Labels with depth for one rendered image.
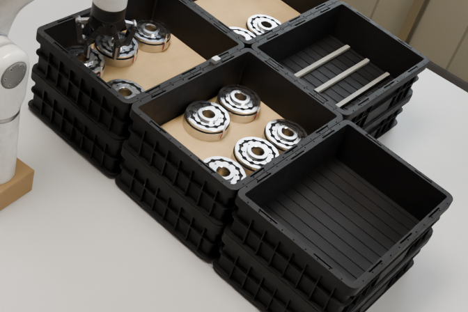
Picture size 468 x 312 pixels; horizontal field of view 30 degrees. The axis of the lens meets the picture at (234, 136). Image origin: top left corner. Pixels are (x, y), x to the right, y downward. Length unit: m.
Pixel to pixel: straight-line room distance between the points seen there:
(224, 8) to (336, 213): 0.74
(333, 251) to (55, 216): 0.59
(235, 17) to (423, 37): 1.63
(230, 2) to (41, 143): 0.69
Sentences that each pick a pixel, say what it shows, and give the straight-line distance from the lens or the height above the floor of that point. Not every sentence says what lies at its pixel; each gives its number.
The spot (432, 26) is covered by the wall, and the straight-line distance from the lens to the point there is 3.82.
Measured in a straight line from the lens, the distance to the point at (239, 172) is 1.85.
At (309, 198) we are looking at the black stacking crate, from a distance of 1.90.
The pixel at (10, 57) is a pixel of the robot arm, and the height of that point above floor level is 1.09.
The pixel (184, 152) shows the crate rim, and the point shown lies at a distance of 1.75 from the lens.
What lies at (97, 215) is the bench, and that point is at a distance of 1.90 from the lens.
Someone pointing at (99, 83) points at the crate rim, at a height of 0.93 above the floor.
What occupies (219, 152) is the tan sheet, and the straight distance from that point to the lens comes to 1.92.
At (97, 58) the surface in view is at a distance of 2.04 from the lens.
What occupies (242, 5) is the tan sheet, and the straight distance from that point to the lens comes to 2.41.
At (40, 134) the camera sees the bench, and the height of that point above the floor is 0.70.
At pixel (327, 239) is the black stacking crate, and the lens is 1.83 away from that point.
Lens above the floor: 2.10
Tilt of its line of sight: 40 degrees down
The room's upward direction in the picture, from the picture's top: 19 degrees clockwise
